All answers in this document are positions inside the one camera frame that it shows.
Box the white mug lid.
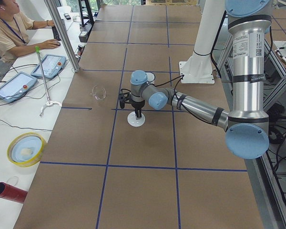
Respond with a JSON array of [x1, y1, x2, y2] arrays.
[[127, 112, 145, 127]]

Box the yellow tape roll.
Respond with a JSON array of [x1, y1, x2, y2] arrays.
[[7, 132, 47, 167]]

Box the black camera cable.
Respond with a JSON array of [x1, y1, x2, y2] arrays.
[[119, 74, 227, 125]]

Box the far blue teach pendant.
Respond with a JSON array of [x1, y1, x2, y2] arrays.
[[41, 54, 67, 80]]

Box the clear glass funnel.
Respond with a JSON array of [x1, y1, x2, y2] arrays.
[[90, 84, 106, 101]]

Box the seated person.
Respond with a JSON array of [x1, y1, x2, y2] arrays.
[[0, 0, 60, 63]]

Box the white enamel mug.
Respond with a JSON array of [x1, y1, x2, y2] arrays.
[[146, 72, 155, 84]]

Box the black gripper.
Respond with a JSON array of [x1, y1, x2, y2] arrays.
[[130, 99, 145, 119]]

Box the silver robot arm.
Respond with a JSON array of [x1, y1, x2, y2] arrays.
[[119, 0, 272, 159]]

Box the black computer box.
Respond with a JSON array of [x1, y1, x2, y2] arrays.
[[79, 23, 92, 43]]

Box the red cardboard tube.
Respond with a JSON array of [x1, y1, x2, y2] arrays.
[[0, 182, 28, 204]]

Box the reacher grabber stick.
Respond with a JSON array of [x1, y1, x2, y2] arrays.
[[35, 46, 62, 117]]

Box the white camera post with base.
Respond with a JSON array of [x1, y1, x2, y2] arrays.
[[179, 0, 225, 84]]

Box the aluminium frame post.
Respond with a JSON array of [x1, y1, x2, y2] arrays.
[[44, 0, 80, 73]]

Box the blue teach pendant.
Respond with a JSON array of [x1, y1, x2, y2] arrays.
[[41, 54, 67, 80], [0, 72, 37, 103]]

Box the near blue teach pendant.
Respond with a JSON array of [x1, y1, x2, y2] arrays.
[[0, 72, 37, 103]]

